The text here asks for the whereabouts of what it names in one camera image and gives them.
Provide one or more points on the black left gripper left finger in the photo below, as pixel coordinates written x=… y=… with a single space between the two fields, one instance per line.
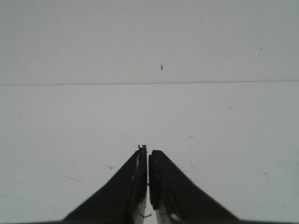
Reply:
x=122 y=198

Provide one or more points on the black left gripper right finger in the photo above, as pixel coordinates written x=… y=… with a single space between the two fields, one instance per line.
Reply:
x=175 y=197

